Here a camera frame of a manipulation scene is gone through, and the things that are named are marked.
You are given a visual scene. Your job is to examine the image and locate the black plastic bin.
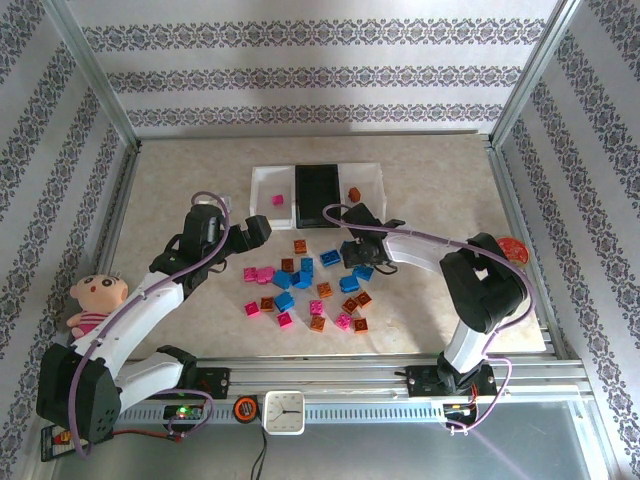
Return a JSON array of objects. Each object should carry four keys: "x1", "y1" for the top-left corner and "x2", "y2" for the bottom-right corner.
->
[{"x1": 293, "y1": 163, "x2": 344, "y2": 230}]

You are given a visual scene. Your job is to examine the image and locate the plush cartoon doll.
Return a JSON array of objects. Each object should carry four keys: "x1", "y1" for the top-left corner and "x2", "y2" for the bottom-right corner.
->
[{"x1": 68, "y1": 271, "x2": 127, "y2": 341}]

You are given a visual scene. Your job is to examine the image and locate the orange black round device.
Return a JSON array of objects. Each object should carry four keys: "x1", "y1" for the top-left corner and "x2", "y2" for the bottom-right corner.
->
[{"x1": 233, "y1": 395, "x2": 260, "y2": 424}]

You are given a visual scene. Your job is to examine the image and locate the white square clock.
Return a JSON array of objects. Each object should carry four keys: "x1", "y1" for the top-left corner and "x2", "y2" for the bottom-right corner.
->
[{"x1": 263, "y1": 390, "x2": 306, "y2": 435}]

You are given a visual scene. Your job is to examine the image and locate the controller board with LED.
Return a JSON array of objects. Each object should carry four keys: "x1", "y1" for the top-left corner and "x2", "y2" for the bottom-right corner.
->
[{"x1": 163, "y1": 403, "x2": 206, "y2": 422}]

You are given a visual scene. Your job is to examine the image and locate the warning label card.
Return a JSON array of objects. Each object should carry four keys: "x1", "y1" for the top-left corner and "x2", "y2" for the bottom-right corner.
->
[{"x1": 39, "y1": 424, "x2": 76, "y2": 464}]

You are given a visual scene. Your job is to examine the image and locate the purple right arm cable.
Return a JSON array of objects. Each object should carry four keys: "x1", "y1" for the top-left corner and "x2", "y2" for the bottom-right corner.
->
[{"x1": 322, "y1": 202, "x2": 539, "y2": 436}]

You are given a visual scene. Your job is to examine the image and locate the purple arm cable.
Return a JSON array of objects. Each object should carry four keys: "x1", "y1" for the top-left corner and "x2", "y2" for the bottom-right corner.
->
[
  {"x1": 67, "y1": 189, "x2": 236, "y2": 460},
  {"x1": 322, "y1": 202, "x2": 539, "y2": 436}
]

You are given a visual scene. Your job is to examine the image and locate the aluminium side rail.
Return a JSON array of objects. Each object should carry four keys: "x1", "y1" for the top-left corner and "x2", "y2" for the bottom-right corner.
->
[
  {"x1": 483, "y1": 134, "x2": 586, "y2": 364},
  {"x1": 57, "y1": 142, "x2": 144, "y2": 364}
]

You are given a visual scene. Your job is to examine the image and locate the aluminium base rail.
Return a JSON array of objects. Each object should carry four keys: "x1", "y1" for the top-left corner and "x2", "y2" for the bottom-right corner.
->
[{"x1": 197, "y1": 355, "x2": 586, "y2": 401}]

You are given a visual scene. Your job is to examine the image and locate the grey slotted cable duct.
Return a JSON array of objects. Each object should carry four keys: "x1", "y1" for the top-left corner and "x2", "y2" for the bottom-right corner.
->
[{"x1": 117, "y1": 401, "x2": 451, "y2": 426}]

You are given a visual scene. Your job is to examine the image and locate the purple cable loop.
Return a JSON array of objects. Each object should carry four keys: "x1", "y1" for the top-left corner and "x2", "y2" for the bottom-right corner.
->
[{"x1": 167, "y1": 392, "x2": 215, "y2": 437}]

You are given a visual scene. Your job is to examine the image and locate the connector with coloured wires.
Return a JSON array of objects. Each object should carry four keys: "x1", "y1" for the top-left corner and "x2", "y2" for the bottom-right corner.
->
[{"x1": 443, "y1": 397, "x2": 481, "y2": 436}]

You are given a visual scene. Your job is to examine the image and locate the aluminium frame post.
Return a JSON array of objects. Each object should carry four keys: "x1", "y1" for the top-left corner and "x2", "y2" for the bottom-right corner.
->
[
  {"x1": 492, "y1": 0, "x2": 587, "y2": 146},
  {"x1": 42, "y1": 0, "x2": 144, "y2": 149}
]

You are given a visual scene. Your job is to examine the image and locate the red wire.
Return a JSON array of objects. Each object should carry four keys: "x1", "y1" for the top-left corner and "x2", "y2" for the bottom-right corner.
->
[{"x1": 112, "y1": 428, "x2": 184, "y2": 444}]

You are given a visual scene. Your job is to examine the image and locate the black power cable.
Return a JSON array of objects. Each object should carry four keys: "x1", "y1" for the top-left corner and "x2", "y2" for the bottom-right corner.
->
[{"x1": 249, "y1": 430, "x2": 270, "y2": 480}]

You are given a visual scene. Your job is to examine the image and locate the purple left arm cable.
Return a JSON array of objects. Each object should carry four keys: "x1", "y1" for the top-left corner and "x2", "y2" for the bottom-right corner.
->
[{"x1": 67, "y1": 189, "x2": 236, "y2": 460}]

